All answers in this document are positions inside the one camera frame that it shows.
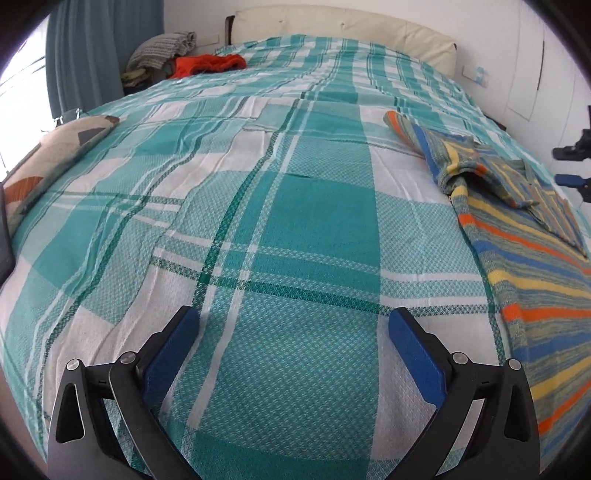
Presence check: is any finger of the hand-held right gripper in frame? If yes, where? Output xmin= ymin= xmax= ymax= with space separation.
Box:
xmin=555 ymin=173 xmax=591 ymax=200
xmin=553 ymin=130 xmax=591 ymax=162

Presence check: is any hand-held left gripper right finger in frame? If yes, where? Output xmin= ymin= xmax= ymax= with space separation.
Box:
xmin=389 ymin=307 xmax=541 ymax=480

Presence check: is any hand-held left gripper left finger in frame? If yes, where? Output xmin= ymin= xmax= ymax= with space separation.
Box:
xmin=47 ymin=305 xmax=201 ymax=480

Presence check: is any striped knit sweater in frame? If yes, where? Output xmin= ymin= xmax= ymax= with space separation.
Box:
xmin=383 ymin=111 xmax=591 ymax=480

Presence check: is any white wardrobe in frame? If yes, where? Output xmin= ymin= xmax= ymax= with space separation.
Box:
xmin=503 ymin=0 xmax=591 ymax=153

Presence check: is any teal plaid bed blanket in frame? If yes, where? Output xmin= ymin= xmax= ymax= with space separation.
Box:
xmin=0 ymin=34 xmax=591 ymax=480

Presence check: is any patterned beige cushion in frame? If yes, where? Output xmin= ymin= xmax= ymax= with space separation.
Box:
xmin=2 ymin=115 xmax=121 ymax=227

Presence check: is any cream padded headboard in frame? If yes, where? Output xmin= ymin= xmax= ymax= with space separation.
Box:
xmin=225 ymin=6 xmax=458 ymax=77

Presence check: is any red cloth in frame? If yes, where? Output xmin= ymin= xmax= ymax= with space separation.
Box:
xmin=168 ymin=54 xmax=246 ymax=79

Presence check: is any folded grey-green striped blanket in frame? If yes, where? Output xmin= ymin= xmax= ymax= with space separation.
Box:
xmin=127 ymin=31 xmax=197 ymax=72

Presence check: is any teal curtain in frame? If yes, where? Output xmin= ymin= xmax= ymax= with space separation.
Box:
xmin=44 ymin=0 xmax=164 ymax=118

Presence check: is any white wall socket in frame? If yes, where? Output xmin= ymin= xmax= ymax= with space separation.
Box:
xmin=463 ymin=66 xmax=489 ymax=88

